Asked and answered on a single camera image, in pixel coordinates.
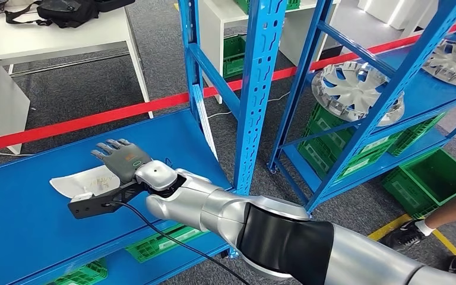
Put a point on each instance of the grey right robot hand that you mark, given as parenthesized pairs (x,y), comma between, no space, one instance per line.
(125,159)

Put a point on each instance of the white curved car part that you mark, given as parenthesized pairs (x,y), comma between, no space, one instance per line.
(82,183)

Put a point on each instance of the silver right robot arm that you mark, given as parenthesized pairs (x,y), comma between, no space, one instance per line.
(220,204)

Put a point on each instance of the blue metal shelf rack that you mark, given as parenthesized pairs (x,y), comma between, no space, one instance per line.
(15,236)
(369,130)

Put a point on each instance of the red barrier tape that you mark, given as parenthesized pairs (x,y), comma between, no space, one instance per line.
(74,122)

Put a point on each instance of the white table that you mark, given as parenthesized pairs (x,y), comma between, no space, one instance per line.
(55,39)

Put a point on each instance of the white cabinet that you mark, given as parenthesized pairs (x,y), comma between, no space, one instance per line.
(302,39)
(216,31)

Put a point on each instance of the black bag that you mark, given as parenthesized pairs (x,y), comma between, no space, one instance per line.
(66,13)

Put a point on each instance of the silver wheel hubcap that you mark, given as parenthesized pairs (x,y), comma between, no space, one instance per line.
(346,92)
(452,63)

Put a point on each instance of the open green plastic crate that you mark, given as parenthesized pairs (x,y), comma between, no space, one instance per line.
(436,181)

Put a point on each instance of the black camera bracket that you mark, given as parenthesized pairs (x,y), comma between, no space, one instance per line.
(94,206)

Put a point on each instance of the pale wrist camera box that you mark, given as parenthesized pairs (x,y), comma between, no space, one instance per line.
(81,197)

